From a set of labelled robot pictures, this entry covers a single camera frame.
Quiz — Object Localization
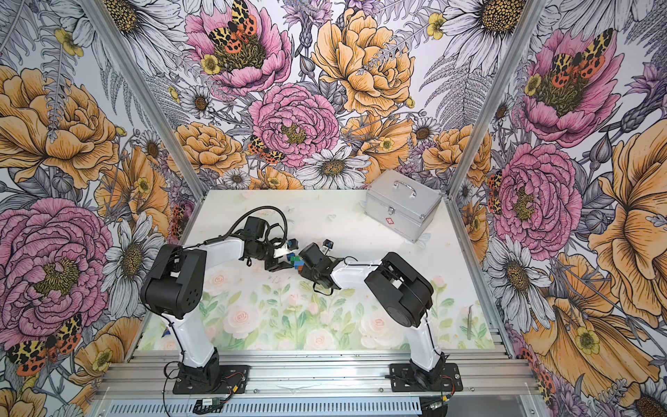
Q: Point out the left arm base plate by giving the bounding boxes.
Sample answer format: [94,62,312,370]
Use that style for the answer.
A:
[171,364,250,395]

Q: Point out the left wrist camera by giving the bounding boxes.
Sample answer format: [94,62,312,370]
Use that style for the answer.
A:
[274,239,299,258]

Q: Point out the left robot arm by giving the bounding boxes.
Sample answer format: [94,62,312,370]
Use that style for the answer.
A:
[140,215,298,394]

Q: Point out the silver first aid case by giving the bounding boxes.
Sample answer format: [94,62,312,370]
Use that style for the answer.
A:
[365,170,441,243]

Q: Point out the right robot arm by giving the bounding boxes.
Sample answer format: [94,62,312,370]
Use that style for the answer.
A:
[298,243,454,392]

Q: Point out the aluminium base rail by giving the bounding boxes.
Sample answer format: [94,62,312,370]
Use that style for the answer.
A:
[95,349,538,400]

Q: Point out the metal tweezers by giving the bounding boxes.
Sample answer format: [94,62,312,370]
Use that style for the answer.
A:
[466,305,474,341]

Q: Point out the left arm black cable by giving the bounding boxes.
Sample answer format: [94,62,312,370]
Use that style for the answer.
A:
[187,205,289,251]

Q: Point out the small green circuit board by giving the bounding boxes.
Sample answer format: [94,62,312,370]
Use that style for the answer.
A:
[192,398,224,415]

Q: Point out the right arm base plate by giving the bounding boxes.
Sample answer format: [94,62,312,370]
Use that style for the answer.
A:
[385,363,464,394]

